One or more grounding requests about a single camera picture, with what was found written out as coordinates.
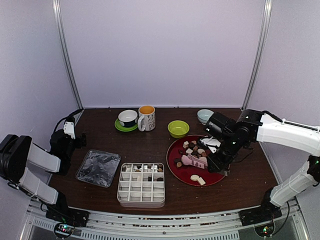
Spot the left aluminium frame post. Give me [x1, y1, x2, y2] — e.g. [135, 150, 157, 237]
[52, 0, 83, 109]

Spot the silver compartment tin box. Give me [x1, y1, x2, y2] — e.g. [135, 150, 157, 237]
[117, 162, 166, 208]

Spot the white floral mug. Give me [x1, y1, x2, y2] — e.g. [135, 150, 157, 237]
[137, 105, 156, 132]

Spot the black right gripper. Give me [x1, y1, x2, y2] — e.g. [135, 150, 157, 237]
[206, 134, 242, 173]

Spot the pale blue bowl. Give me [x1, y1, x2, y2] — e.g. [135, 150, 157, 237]
[197, 109, 214, 125]

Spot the green saucer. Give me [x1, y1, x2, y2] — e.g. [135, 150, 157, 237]
[114, 118, 140, 132]

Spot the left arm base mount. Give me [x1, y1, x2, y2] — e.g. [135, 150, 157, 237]
[43, 193, 90, 240]

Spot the pink plastic scoop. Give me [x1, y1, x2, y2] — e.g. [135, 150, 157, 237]
[181, 154, 208, 169]

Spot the dark blue white cup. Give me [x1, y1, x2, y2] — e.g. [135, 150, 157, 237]
[118, 109, 138, 128]

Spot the white round button chocolate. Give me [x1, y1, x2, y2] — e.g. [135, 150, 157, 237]
[190, 174, 199, 181]

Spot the tin lid with rabbit picture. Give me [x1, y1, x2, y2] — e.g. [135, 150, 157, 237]
[75, 149, 121, 188]

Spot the front aluminium rail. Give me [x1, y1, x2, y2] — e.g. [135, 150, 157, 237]
[17, 198, 312, 240]

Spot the aluminium frame post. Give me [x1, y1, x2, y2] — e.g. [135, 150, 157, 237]
[52, 0, 83, 109]
[240, 0, 273, 111]

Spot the right aluminium frame post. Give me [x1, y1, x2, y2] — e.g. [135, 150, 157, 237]
[240, 0, 273, 111]

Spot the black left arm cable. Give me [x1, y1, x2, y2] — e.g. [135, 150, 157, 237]
[53, 109, 83, 133]

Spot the red round tray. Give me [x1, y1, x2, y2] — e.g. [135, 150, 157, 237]
[166, 134, 225, 187]

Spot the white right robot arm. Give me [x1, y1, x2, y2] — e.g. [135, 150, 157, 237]
[198, 109, 320, 221]

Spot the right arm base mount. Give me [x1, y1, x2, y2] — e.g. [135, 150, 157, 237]
[238, 188, 282, 238]

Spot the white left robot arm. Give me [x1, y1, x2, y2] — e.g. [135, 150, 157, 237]
[0, 115, 87, 222]

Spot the lime green bowl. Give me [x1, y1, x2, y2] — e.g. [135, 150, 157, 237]
[167, 120, 190, 139]

